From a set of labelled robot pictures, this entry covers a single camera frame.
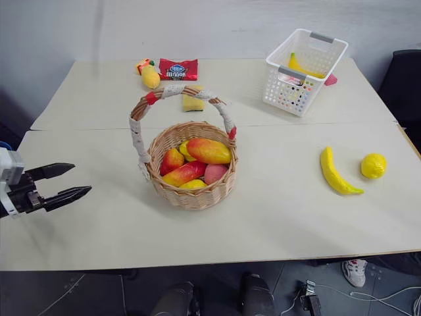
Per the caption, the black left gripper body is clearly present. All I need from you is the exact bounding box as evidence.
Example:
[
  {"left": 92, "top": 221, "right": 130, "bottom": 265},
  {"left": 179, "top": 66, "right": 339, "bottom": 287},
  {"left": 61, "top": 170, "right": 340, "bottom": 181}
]
[{"left": 7, "top": 172, "right": 45, "bottom": 215}]

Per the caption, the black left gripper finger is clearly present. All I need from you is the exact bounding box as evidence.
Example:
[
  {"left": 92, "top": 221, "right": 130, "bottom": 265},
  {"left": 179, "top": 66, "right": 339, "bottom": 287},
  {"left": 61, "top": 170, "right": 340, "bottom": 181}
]
[
  {"left": 25, "top": 162, "right": 76, "bottom": 182},
  {"left": 42, "top": 185, "right": 93, "bottom": 212}
]

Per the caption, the yellow-green banana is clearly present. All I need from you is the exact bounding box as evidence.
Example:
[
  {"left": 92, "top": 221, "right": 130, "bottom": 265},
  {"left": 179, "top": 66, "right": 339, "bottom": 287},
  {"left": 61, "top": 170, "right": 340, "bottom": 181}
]
[{"left": 178, "top": 140, "right": 197, "bottom": 163}]

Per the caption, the yellow lemon in basket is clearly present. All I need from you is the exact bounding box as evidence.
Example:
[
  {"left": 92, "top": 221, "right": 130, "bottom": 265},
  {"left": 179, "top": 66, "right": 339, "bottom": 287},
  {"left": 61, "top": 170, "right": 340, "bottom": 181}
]
[{"left": 178, "top": 178, "right": 208, "bottom": 190}]

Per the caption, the wicker basket with handle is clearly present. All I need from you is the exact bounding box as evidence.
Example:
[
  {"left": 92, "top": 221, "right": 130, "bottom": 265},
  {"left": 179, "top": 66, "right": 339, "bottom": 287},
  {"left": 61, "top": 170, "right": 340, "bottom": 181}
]
[{"left": 129, "top": 84, "right": 239, "bottom": 211}]

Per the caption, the white perforated plastic basket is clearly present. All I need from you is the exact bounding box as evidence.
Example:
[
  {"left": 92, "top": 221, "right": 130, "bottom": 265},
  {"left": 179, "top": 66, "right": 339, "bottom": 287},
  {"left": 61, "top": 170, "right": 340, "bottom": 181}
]
[{"left": 262, "top": 28, "right": 349, "bottom": 118}]

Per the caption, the small red-orange mango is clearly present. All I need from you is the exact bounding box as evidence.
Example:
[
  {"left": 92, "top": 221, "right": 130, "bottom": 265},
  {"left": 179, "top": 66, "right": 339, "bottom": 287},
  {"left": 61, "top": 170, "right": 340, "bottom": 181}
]
[{"left": 159, "top": 147, "right": 186, "bottom": 176}]

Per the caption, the long red-yellow mango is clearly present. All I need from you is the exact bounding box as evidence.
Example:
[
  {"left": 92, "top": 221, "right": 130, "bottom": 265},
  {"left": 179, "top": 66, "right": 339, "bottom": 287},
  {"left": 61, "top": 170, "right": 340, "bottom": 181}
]
[{"left": 161, "top": 160, "right": 208, "bottom": 188}]

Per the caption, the yellow pear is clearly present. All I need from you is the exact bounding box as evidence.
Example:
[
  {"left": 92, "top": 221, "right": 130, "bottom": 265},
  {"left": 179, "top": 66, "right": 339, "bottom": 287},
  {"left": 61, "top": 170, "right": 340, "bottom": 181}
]
[{"left": 141, "top": 63, "right": 161, "bottom": 90}]

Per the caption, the large red-yellow mango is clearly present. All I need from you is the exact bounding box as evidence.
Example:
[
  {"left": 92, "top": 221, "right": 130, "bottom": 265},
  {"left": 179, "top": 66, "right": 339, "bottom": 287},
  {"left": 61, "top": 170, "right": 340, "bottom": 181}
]
[{"left": 186, "top": 138, "right": 232, "bottom": 165}]

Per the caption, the pink peach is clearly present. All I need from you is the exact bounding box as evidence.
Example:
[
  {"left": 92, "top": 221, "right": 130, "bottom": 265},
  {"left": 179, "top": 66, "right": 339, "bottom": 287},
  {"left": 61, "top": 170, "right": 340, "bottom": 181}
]
[{"left": 204, "top": 163, "right": 229, "bottom": 186}]

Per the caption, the dark rounded robot leg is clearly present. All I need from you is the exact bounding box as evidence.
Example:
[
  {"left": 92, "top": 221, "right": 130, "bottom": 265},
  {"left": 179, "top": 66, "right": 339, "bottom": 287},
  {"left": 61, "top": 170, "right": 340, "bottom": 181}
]
[
  {"left": 149, "top": 280, "right": 201, "bottom": 316},
  {"left": 239, "top": 271, "right": 276, "bottom": 316}
]

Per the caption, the yellow green sponge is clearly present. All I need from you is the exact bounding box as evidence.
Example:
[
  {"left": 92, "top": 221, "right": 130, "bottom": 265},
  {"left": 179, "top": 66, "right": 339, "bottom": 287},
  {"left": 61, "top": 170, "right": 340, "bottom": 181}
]
[{"left": 182, "top": 85, "right": 207, "bottom": 113}]

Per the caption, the red snack bag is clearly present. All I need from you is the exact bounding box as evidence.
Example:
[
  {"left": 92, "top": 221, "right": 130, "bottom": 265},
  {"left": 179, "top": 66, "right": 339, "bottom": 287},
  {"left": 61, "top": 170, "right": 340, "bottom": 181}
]
[{"left": 159, "top": 57, "right": 199, "bottom": 82}]

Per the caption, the black clamp device on floor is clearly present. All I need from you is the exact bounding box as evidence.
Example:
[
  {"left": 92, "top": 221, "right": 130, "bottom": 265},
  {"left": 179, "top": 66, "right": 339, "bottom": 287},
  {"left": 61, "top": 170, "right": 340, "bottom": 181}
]
[{"left": 298, "top": 279, "right": 323, "bottom": 316}]

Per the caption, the large yellow banana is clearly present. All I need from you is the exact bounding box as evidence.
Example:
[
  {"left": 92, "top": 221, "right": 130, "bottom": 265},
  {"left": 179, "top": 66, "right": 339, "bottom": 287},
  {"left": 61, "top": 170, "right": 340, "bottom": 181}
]
[{"left": 320, "top": 145, "right": 365, "bottom": 196}]

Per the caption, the small yellow banana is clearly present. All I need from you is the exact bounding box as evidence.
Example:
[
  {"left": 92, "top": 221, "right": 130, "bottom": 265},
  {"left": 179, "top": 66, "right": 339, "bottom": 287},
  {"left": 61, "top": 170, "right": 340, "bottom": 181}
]
[{"left": 287, "top": 52, "right": 326, "bottom": 80}]

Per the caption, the white red sneaker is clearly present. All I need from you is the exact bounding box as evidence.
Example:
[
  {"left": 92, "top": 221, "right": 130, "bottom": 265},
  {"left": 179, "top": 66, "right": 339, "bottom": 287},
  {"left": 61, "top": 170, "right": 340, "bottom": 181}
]
[{"left": 341, "top": 259, "right": 368, "bottom": 288}]

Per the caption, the round yellow lemon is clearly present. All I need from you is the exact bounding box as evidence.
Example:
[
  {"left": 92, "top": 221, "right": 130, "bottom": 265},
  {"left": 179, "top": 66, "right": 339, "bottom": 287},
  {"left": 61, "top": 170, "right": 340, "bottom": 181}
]
[{"left": 360, "top": 153, "right": 388, "bottom": 180}]

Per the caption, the black chair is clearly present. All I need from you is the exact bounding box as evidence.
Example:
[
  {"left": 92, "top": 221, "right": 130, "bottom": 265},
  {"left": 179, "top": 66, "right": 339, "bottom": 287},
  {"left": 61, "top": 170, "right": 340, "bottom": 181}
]
[{"left": 376, "top": 49, "right": 421, "bottom": 149}]

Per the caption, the white cable on floor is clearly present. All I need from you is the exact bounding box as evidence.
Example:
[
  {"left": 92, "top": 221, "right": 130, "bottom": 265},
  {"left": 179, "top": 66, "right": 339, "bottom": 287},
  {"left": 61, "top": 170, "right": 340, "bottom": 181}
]
[{"left": 279, "top": 283, "right": 421, "bottom": 316}]

